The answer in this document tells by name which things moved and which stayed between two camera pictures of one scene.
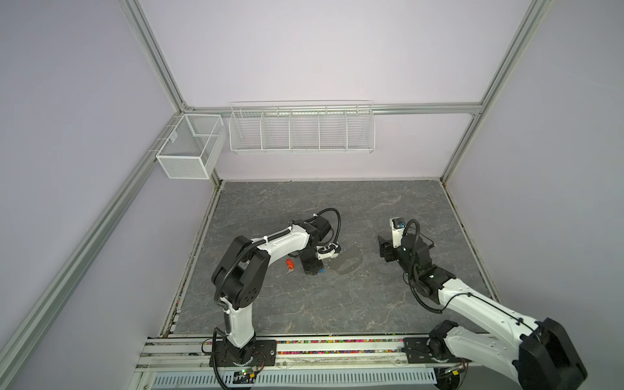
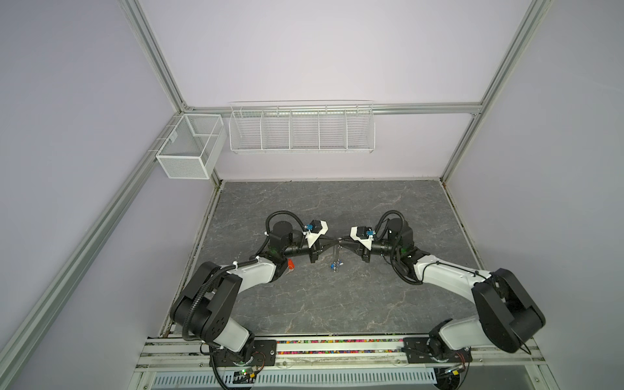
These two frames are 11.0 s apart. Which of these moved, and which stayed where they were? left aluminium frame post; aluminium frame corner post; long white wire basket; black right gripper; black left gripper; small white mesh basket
Moved: black left gripper; black right gripper
Stayed: long white wire basket; small white mesh basket; left aluminium frame post; aluminium frame corner post
